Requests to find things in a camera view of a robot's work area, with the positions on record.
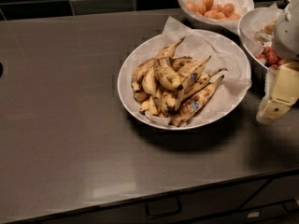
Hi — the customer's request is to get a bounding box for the pile of red strawberries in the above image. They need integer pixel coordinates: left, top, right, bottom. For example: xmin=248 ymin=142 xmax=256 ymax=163
xmin=255 ymin=46 xmax=284 ymax=69

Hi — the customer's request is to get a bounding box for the large white banana bowl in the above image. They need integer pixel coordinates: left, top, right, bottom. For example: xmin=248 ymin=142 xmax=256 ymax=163
xmin=118 ymin=29 xmax=251 ymax=130

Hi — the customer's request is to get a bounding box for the black drawer handle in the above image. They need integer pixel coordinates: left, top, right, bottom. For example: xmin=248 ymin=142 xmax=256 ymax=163
xmin=145 ymin=197 xmax=182 ymax=218

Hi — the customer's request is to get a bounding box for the dark drawer front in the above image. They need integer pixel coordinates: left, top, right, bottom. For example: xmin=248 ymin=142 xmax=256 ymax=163
xmin=40 ymin=179 xmax=268 ymax=224

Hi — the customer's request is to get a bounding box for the pile of orange apricots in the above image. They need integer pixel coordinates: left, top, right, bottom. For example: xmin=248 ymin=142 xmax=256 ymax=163
xmin=185 ymin=0 xmax=241 ymax=21

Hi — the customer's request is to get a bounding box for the front banana with blue sticker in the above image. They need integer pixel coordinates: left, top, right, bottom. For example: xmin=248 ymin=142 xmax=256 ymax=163
xmin=169 ymin=76 xmax=224 ymax=127

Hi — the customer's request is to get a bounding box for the white bowl of strawberries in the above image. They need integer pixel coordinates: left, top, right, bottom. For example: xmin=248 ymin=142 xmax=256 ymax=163
xmin=238 ymin=6 xmax=282 ymax=71

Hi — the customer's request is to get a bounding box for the white paper liner in banana bowl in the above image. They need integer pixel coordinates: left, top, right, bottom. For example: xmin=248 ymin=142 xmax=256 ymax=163
xmin=122 ymin=18 xmax=251 ymax=130

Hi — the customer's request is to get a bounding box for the banana with blue sticker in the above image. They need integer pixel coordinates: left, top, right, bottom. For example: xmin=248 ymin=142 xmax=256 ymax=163
xmin=178 ymin=56 xmax=211 ymax=90
xmin=169 ymin=76 xmax=224 ymax=127

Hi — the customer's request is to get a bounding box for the spotted banana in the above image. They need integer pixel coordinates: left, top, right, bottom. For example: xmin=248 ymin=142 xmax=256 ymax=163
xmin=154 ymin=58 xmax=183 ymax=91
xmin=176 ymin=68 xmax=226 ymax=109
xmin=131 ymin=38 xmax=184 ymax=93

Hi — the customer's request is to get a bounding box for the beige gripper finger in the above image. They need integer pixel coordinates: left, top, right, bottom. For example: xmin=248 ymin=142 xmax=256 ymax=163
xmin=256 ymin=62 xmax=299 ymax=124

